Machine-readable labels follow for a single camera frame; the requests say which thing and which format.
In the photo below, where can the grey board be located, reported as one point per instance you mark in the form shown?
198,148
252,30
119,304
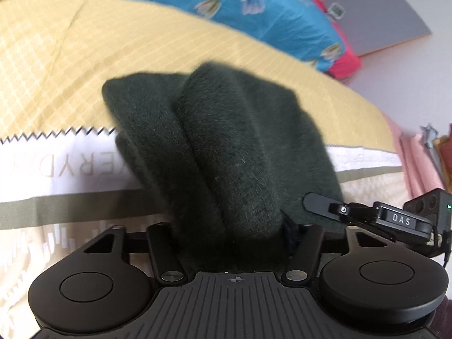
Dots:
374,25

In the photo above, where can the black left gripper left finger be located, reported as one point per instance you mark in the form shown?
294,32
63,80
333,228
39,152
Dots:
163,254

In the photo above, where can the red blanket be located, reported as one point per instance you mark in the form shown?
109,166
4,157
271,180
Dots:
342,60

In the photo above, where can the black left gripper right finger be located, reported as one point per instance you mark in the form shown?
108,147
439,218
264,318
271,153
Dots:
304,259

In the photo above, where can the yellow beige patterned bedsheet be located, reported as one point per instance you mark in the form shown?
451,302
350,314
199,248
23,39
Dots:
62,180

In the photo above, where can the dark green knit garment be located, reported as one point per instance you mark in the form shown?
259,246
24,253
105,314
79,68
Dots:
230,156

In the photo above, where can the pink fabric at bedside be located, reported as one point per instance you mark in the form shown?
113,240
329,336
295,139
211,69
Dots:
422,173

